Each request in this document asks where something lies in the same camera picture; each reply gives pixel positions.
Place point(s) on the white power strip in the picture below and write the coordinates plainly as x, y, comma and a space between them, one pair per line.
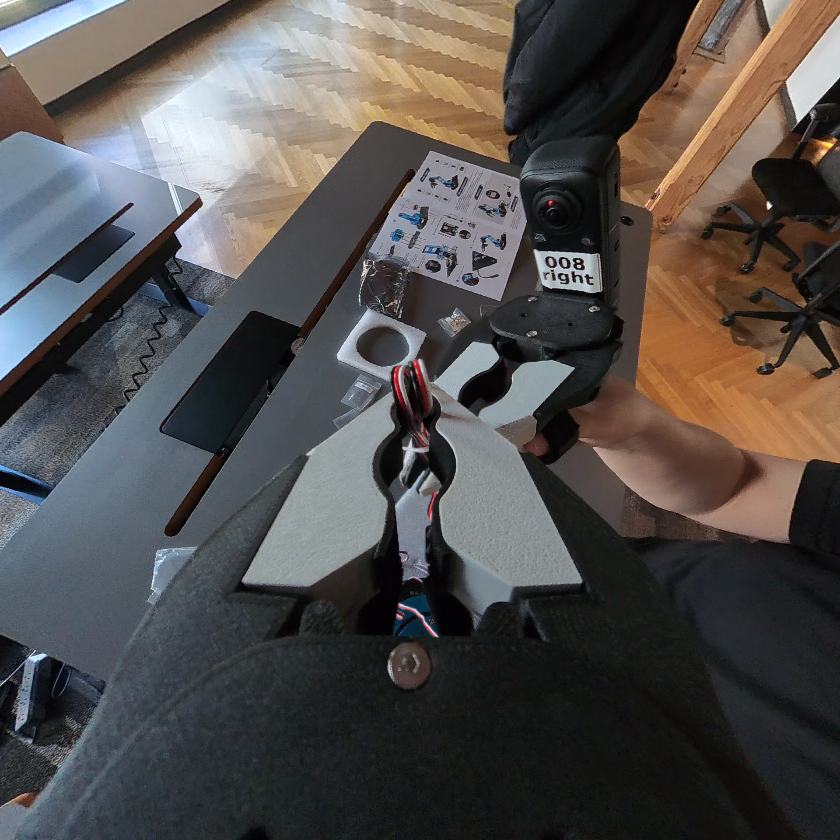
31, 695

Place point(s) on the person's right hand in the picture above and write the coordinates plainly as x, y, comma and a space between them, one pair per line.
610, 413

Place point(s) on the black swivel chair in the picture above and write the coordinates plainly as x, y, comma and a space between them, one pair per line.
807, 308
781, 190

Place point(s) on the printed instruction booklet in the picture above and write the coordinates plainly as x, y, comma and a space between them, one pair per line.
459, 197

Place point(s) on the black crinkled plastic bag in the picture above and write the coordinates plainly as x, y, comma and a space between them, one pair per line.
384, 285

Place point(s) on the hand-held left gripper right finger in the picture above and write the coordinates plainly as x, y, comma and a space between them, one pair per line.
505, 518

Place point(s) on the wooden pillar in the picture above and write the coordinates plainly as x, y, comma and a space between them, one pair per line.
735, 111

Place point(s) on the person's right forearm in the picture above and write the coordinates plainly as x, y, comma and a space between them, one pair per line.
709, 472

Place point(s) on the person's black clothing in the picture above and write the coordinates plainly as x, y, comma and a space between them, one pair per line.
754, 623

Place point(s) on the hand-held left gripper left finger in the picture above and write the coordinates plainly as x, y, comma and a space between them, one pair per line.
315, 525

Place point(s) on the pile of clear parts bags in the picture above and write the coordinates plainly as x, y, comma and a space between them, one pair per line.
359, 392

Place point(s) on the grey desk with wood edge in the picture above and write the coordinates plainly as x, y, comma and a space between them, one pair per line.
79, 197

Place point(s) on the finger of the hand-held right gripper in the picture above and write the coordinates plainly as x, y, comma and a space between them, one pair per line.
469, 367
531, 390

